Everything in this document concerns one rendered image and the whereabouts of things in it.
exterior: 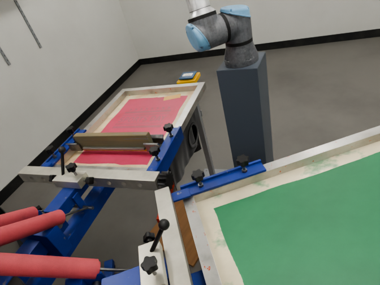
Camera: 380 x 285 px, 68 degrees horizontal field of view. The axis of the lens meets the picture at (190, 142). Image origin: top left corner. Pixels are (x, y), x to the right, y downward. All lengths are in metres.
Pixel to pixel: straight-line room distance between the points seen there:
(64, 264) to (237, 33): 0.99
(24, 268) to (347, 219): 0.85
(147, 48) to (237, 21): 4.26
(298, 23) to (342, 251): 4.12
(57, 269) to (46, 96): 3.10
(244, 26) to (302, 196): 0.68
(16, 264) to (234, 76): 0.99
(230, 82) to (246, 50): 0.15
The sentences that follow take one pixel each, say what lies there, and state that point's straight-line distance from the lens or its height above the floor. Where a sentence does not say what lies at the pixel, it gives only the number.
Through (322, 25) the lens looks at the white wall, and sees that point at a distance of 4.76.
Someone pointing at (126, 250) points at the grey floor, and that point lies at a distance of 2.23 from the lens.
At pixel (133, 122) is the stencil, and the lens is 1.57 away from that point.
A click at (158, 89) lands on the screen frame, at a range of 1.79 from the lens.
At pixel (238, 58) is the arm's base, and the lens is 1.24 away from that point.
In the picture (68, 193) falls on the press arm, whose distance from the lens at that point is 1.15.
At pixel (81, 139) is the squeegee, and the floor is 1.04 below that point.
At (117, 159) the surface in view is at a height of 0.95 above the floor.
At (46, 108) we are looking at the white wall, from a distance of 3.77.
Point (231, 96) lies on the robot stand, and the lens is 1.30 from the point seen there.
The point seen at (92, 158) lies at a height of 0.96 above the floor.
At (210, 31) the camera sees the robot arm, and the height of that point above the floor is 1.38.
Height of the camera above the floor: 1.68
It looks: 35 degrees down
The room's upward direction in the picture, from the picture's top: 16 degrees counter-clockwise
